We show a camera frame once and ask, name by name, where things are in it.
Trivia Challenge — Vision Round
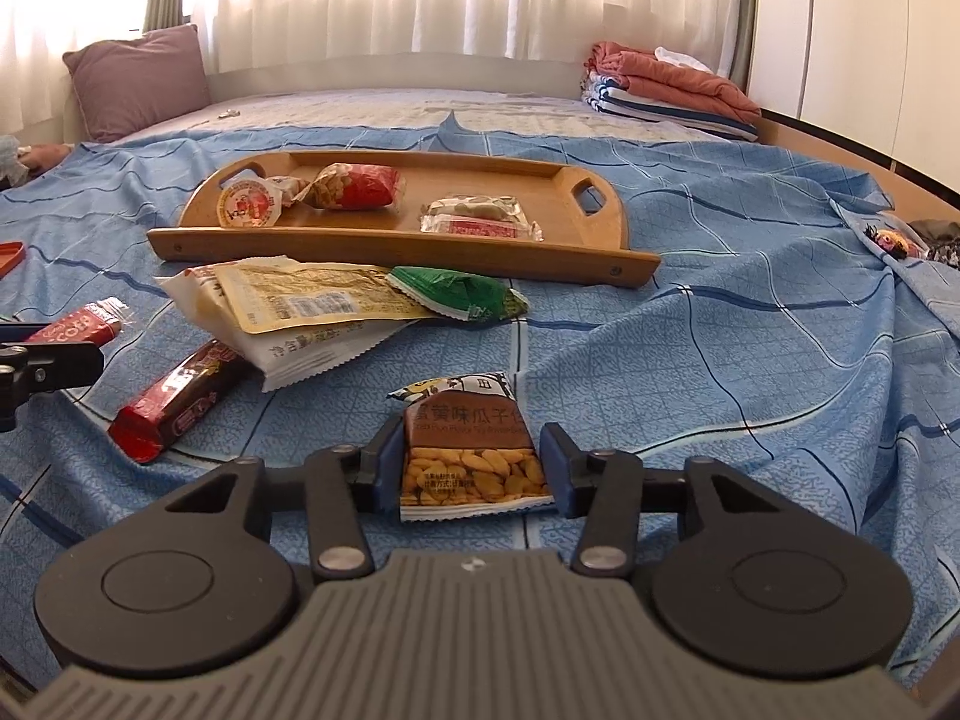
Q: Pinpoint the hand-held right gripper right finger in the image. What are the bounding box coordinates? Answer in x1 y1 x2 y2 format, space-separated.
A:
541 422 785 578

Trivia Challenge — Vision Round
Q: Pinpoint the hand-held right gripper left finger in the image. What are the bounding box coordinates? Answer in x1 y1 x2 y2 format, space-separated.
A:
169 416 406 582

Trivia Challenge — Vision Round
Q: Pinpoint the red coffee stick packet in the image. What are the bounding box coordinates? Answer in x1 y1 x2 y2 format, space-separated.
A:
43 298 130 347

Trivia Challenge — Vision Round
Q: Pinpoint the brown melon seed packet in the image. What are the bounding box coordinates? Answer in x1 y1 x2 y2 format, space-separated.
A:
388 371 556 522

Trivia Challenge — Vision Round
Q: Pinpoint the dark red biscuit packet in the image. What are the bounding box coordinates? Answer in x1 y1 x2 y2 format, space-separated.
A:
109 340 250 464

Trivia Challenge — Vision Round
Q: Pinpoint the large white yellow snack bag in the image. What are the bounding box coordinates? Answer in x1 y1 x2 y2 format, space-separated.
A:
154 262 421 393

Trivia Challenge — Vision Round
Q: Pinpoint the green snack packet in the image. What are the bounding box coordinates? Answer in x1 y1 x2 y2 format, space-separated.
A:
386 266 530 324

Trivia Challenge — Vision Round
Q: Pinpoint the tan labelled snack pouch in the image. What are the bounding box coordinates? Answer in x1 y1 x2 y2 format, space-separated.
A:
214 256 437 335

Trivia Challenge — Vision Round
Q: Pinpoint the wooden tray with handles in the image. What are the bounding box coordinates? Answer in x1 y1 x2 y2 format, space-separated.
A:
146 150 661 290

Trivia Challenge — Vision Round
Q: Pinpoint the round jelly cup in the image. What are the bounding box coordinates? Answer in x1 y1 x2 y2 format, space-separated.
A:
217 172 283 229

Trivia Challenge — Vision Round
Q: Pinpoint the clear beige candy packet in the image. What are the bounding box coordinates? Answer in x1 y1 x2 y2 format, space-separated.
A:
426 194 523 223

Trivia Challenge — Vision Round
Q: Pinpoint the red puffy snack bag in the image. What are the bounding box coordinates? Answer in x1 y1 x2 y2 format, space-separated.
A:
304 163 407 212

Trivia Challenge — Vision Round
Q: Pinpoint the pinkish brown cloth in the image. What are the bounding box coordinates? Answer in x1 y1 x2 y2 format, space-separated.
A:
21 142 74 171

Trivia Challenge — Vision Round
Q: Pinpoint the blue checked bed sheet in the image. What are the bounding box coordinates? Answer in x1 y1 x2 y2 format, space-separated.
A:
0 111 960 691

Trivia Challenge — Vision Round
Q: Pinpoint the mauve pillow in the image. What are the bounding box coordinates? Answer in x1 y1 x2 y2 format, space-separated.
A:
62 24 212 143

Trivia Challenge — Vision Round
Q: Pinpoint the pale patterned mattress cover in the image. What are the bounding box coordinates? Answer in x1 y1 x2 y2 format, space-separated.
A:
112 90 758 147

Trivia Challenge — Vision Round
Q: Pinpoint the blue white striped folded blanket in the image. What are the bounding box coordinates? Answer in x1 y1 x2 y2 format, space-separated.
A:
581 73 760 143

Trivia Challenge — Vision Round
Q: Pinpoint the folded blankets stack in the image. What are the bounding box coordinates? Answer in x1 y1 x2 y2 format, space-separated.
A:
586 41 762 125

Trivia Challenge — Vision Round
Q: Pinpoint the colourful small doll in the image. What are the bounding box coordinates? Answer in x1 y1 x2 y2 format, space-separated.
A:
862 225 931 260

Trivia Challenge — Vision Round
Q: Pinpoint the white folded cloth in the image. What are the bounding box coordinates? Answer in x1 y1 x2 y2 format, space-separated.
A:
654 46 710 72

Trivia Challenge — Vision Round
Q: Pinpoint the dark patterned clothing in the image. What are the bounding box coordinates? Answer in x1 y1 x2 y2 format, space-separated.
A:
911 219 960 268

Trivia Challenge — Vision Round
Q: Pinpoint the white sheer curtain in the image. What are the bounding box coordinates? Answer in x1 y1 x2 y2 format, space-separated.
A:
0 0 751 128

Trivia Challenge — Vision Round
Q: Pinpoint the white wardrobe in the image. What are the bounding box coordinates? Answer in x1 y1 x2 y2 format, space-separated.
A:
750 0 960 200

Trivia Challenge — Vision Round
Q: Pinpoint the wooden bed frame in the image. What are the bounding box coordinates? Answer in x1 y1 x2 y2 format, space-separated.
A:
757 109 960 212

